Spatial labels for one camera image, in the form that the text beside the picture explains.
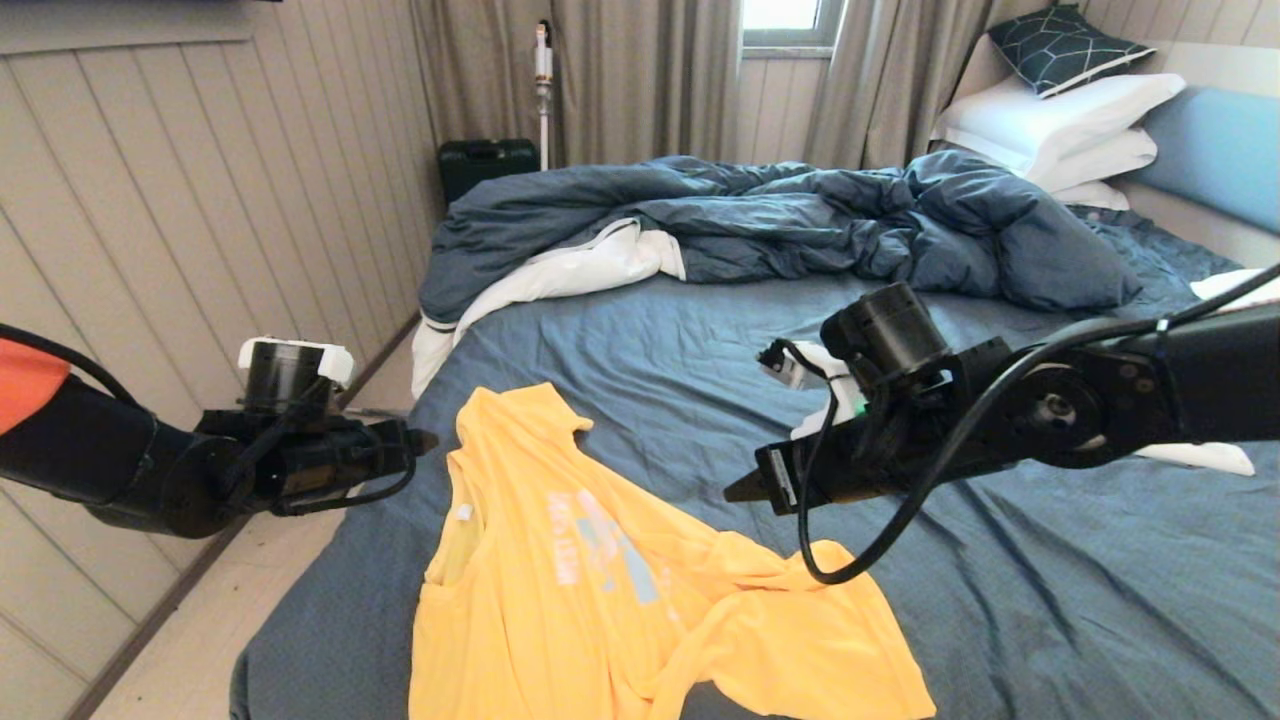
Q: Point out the beige curtain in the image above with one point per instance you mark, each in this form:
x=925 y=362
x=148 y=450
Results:
x=880 y=80
x=640 y=80

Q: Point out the grey-blue bed sheet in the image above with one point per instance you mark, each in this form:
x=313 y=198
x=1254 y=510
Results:
x=1050 y=580

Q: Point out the white stick vacuum cleaner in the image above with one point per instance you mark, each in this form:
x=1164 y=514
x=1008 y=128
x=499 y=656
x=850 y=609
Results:
x=544 y=65

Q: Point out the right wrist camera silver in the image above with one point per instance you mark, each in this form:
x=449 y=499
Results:
x=785 y=362

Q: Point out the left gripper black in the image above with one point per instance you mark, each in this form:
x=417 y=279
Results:
x=330 y=460

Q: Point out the beige headboard frame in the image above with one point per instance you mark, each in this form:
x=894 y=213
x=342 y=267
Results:
x=1200 y=225

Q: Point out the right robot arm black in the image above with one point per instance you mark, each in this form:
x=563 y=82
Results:
x=1100 y=390

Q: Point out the blue headboard cushion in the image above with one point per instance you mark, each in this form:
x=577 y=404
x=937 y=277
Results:
x=1220 y=155

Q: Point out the white flat long bar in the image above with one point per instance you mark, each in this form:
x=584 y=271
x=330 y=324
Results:
x=1200 y=456

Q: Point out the dark blue crumpled duvet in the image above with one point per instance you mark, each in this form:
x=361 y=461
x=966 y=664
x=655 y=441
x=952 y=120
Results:
x=800 y=215

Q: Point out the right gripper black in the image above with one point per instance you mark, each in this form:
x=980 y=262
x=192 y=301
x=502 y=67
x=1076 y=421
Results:
x=860 y=465

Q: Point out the large white pillow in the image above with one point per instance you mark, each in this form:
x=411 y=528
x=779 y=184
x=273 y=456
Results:
x=1050 y=115

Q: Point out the dark patterned cushion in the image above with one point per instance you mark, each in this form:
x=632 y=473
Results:
x=1060 y=48

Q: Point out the yellow printed t-shirt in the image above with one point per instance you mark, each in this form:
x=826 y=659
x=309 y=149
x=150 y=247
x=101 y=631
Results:
x=600 y=600

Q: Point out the window with grey frame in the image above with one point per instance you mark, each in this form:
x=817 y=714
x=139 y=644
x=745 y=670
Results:
x=780 y=12

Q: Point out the black wall screen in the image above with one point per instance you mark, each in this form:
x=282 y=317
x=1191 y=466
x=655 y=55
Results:
x=100 y=1

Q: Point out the dark green hard case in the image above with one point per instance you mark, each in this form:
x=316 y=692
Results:
x=480 y=165

